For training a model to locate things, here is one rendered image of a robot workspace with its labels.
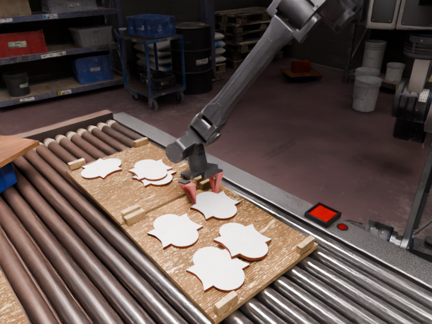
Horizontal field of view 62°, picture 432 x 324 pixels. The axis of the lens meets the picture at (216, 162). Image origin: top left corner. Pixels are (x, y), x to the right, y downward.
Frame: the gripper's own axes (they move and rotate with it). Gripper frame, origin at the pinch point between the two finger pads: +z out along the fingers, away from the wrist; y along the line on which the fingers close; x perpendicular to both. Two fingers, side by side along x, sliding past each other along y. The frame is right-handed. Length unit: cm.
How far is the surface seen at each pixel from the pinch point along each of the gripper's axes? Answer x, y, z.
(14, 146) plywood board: 51, -39, -24
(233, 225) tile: -16.0, -3.0, 4.3
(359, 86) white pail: 154, 333, 24
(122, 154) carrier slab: 43.7, -5.9, -11.4
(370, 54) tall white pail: 194, 432, -2
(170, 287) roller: -19.5, -26.3, 8.5
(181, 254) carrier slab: -14.4, -19.2, 5.3
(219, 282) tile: -27.9, -18.2, 8.2
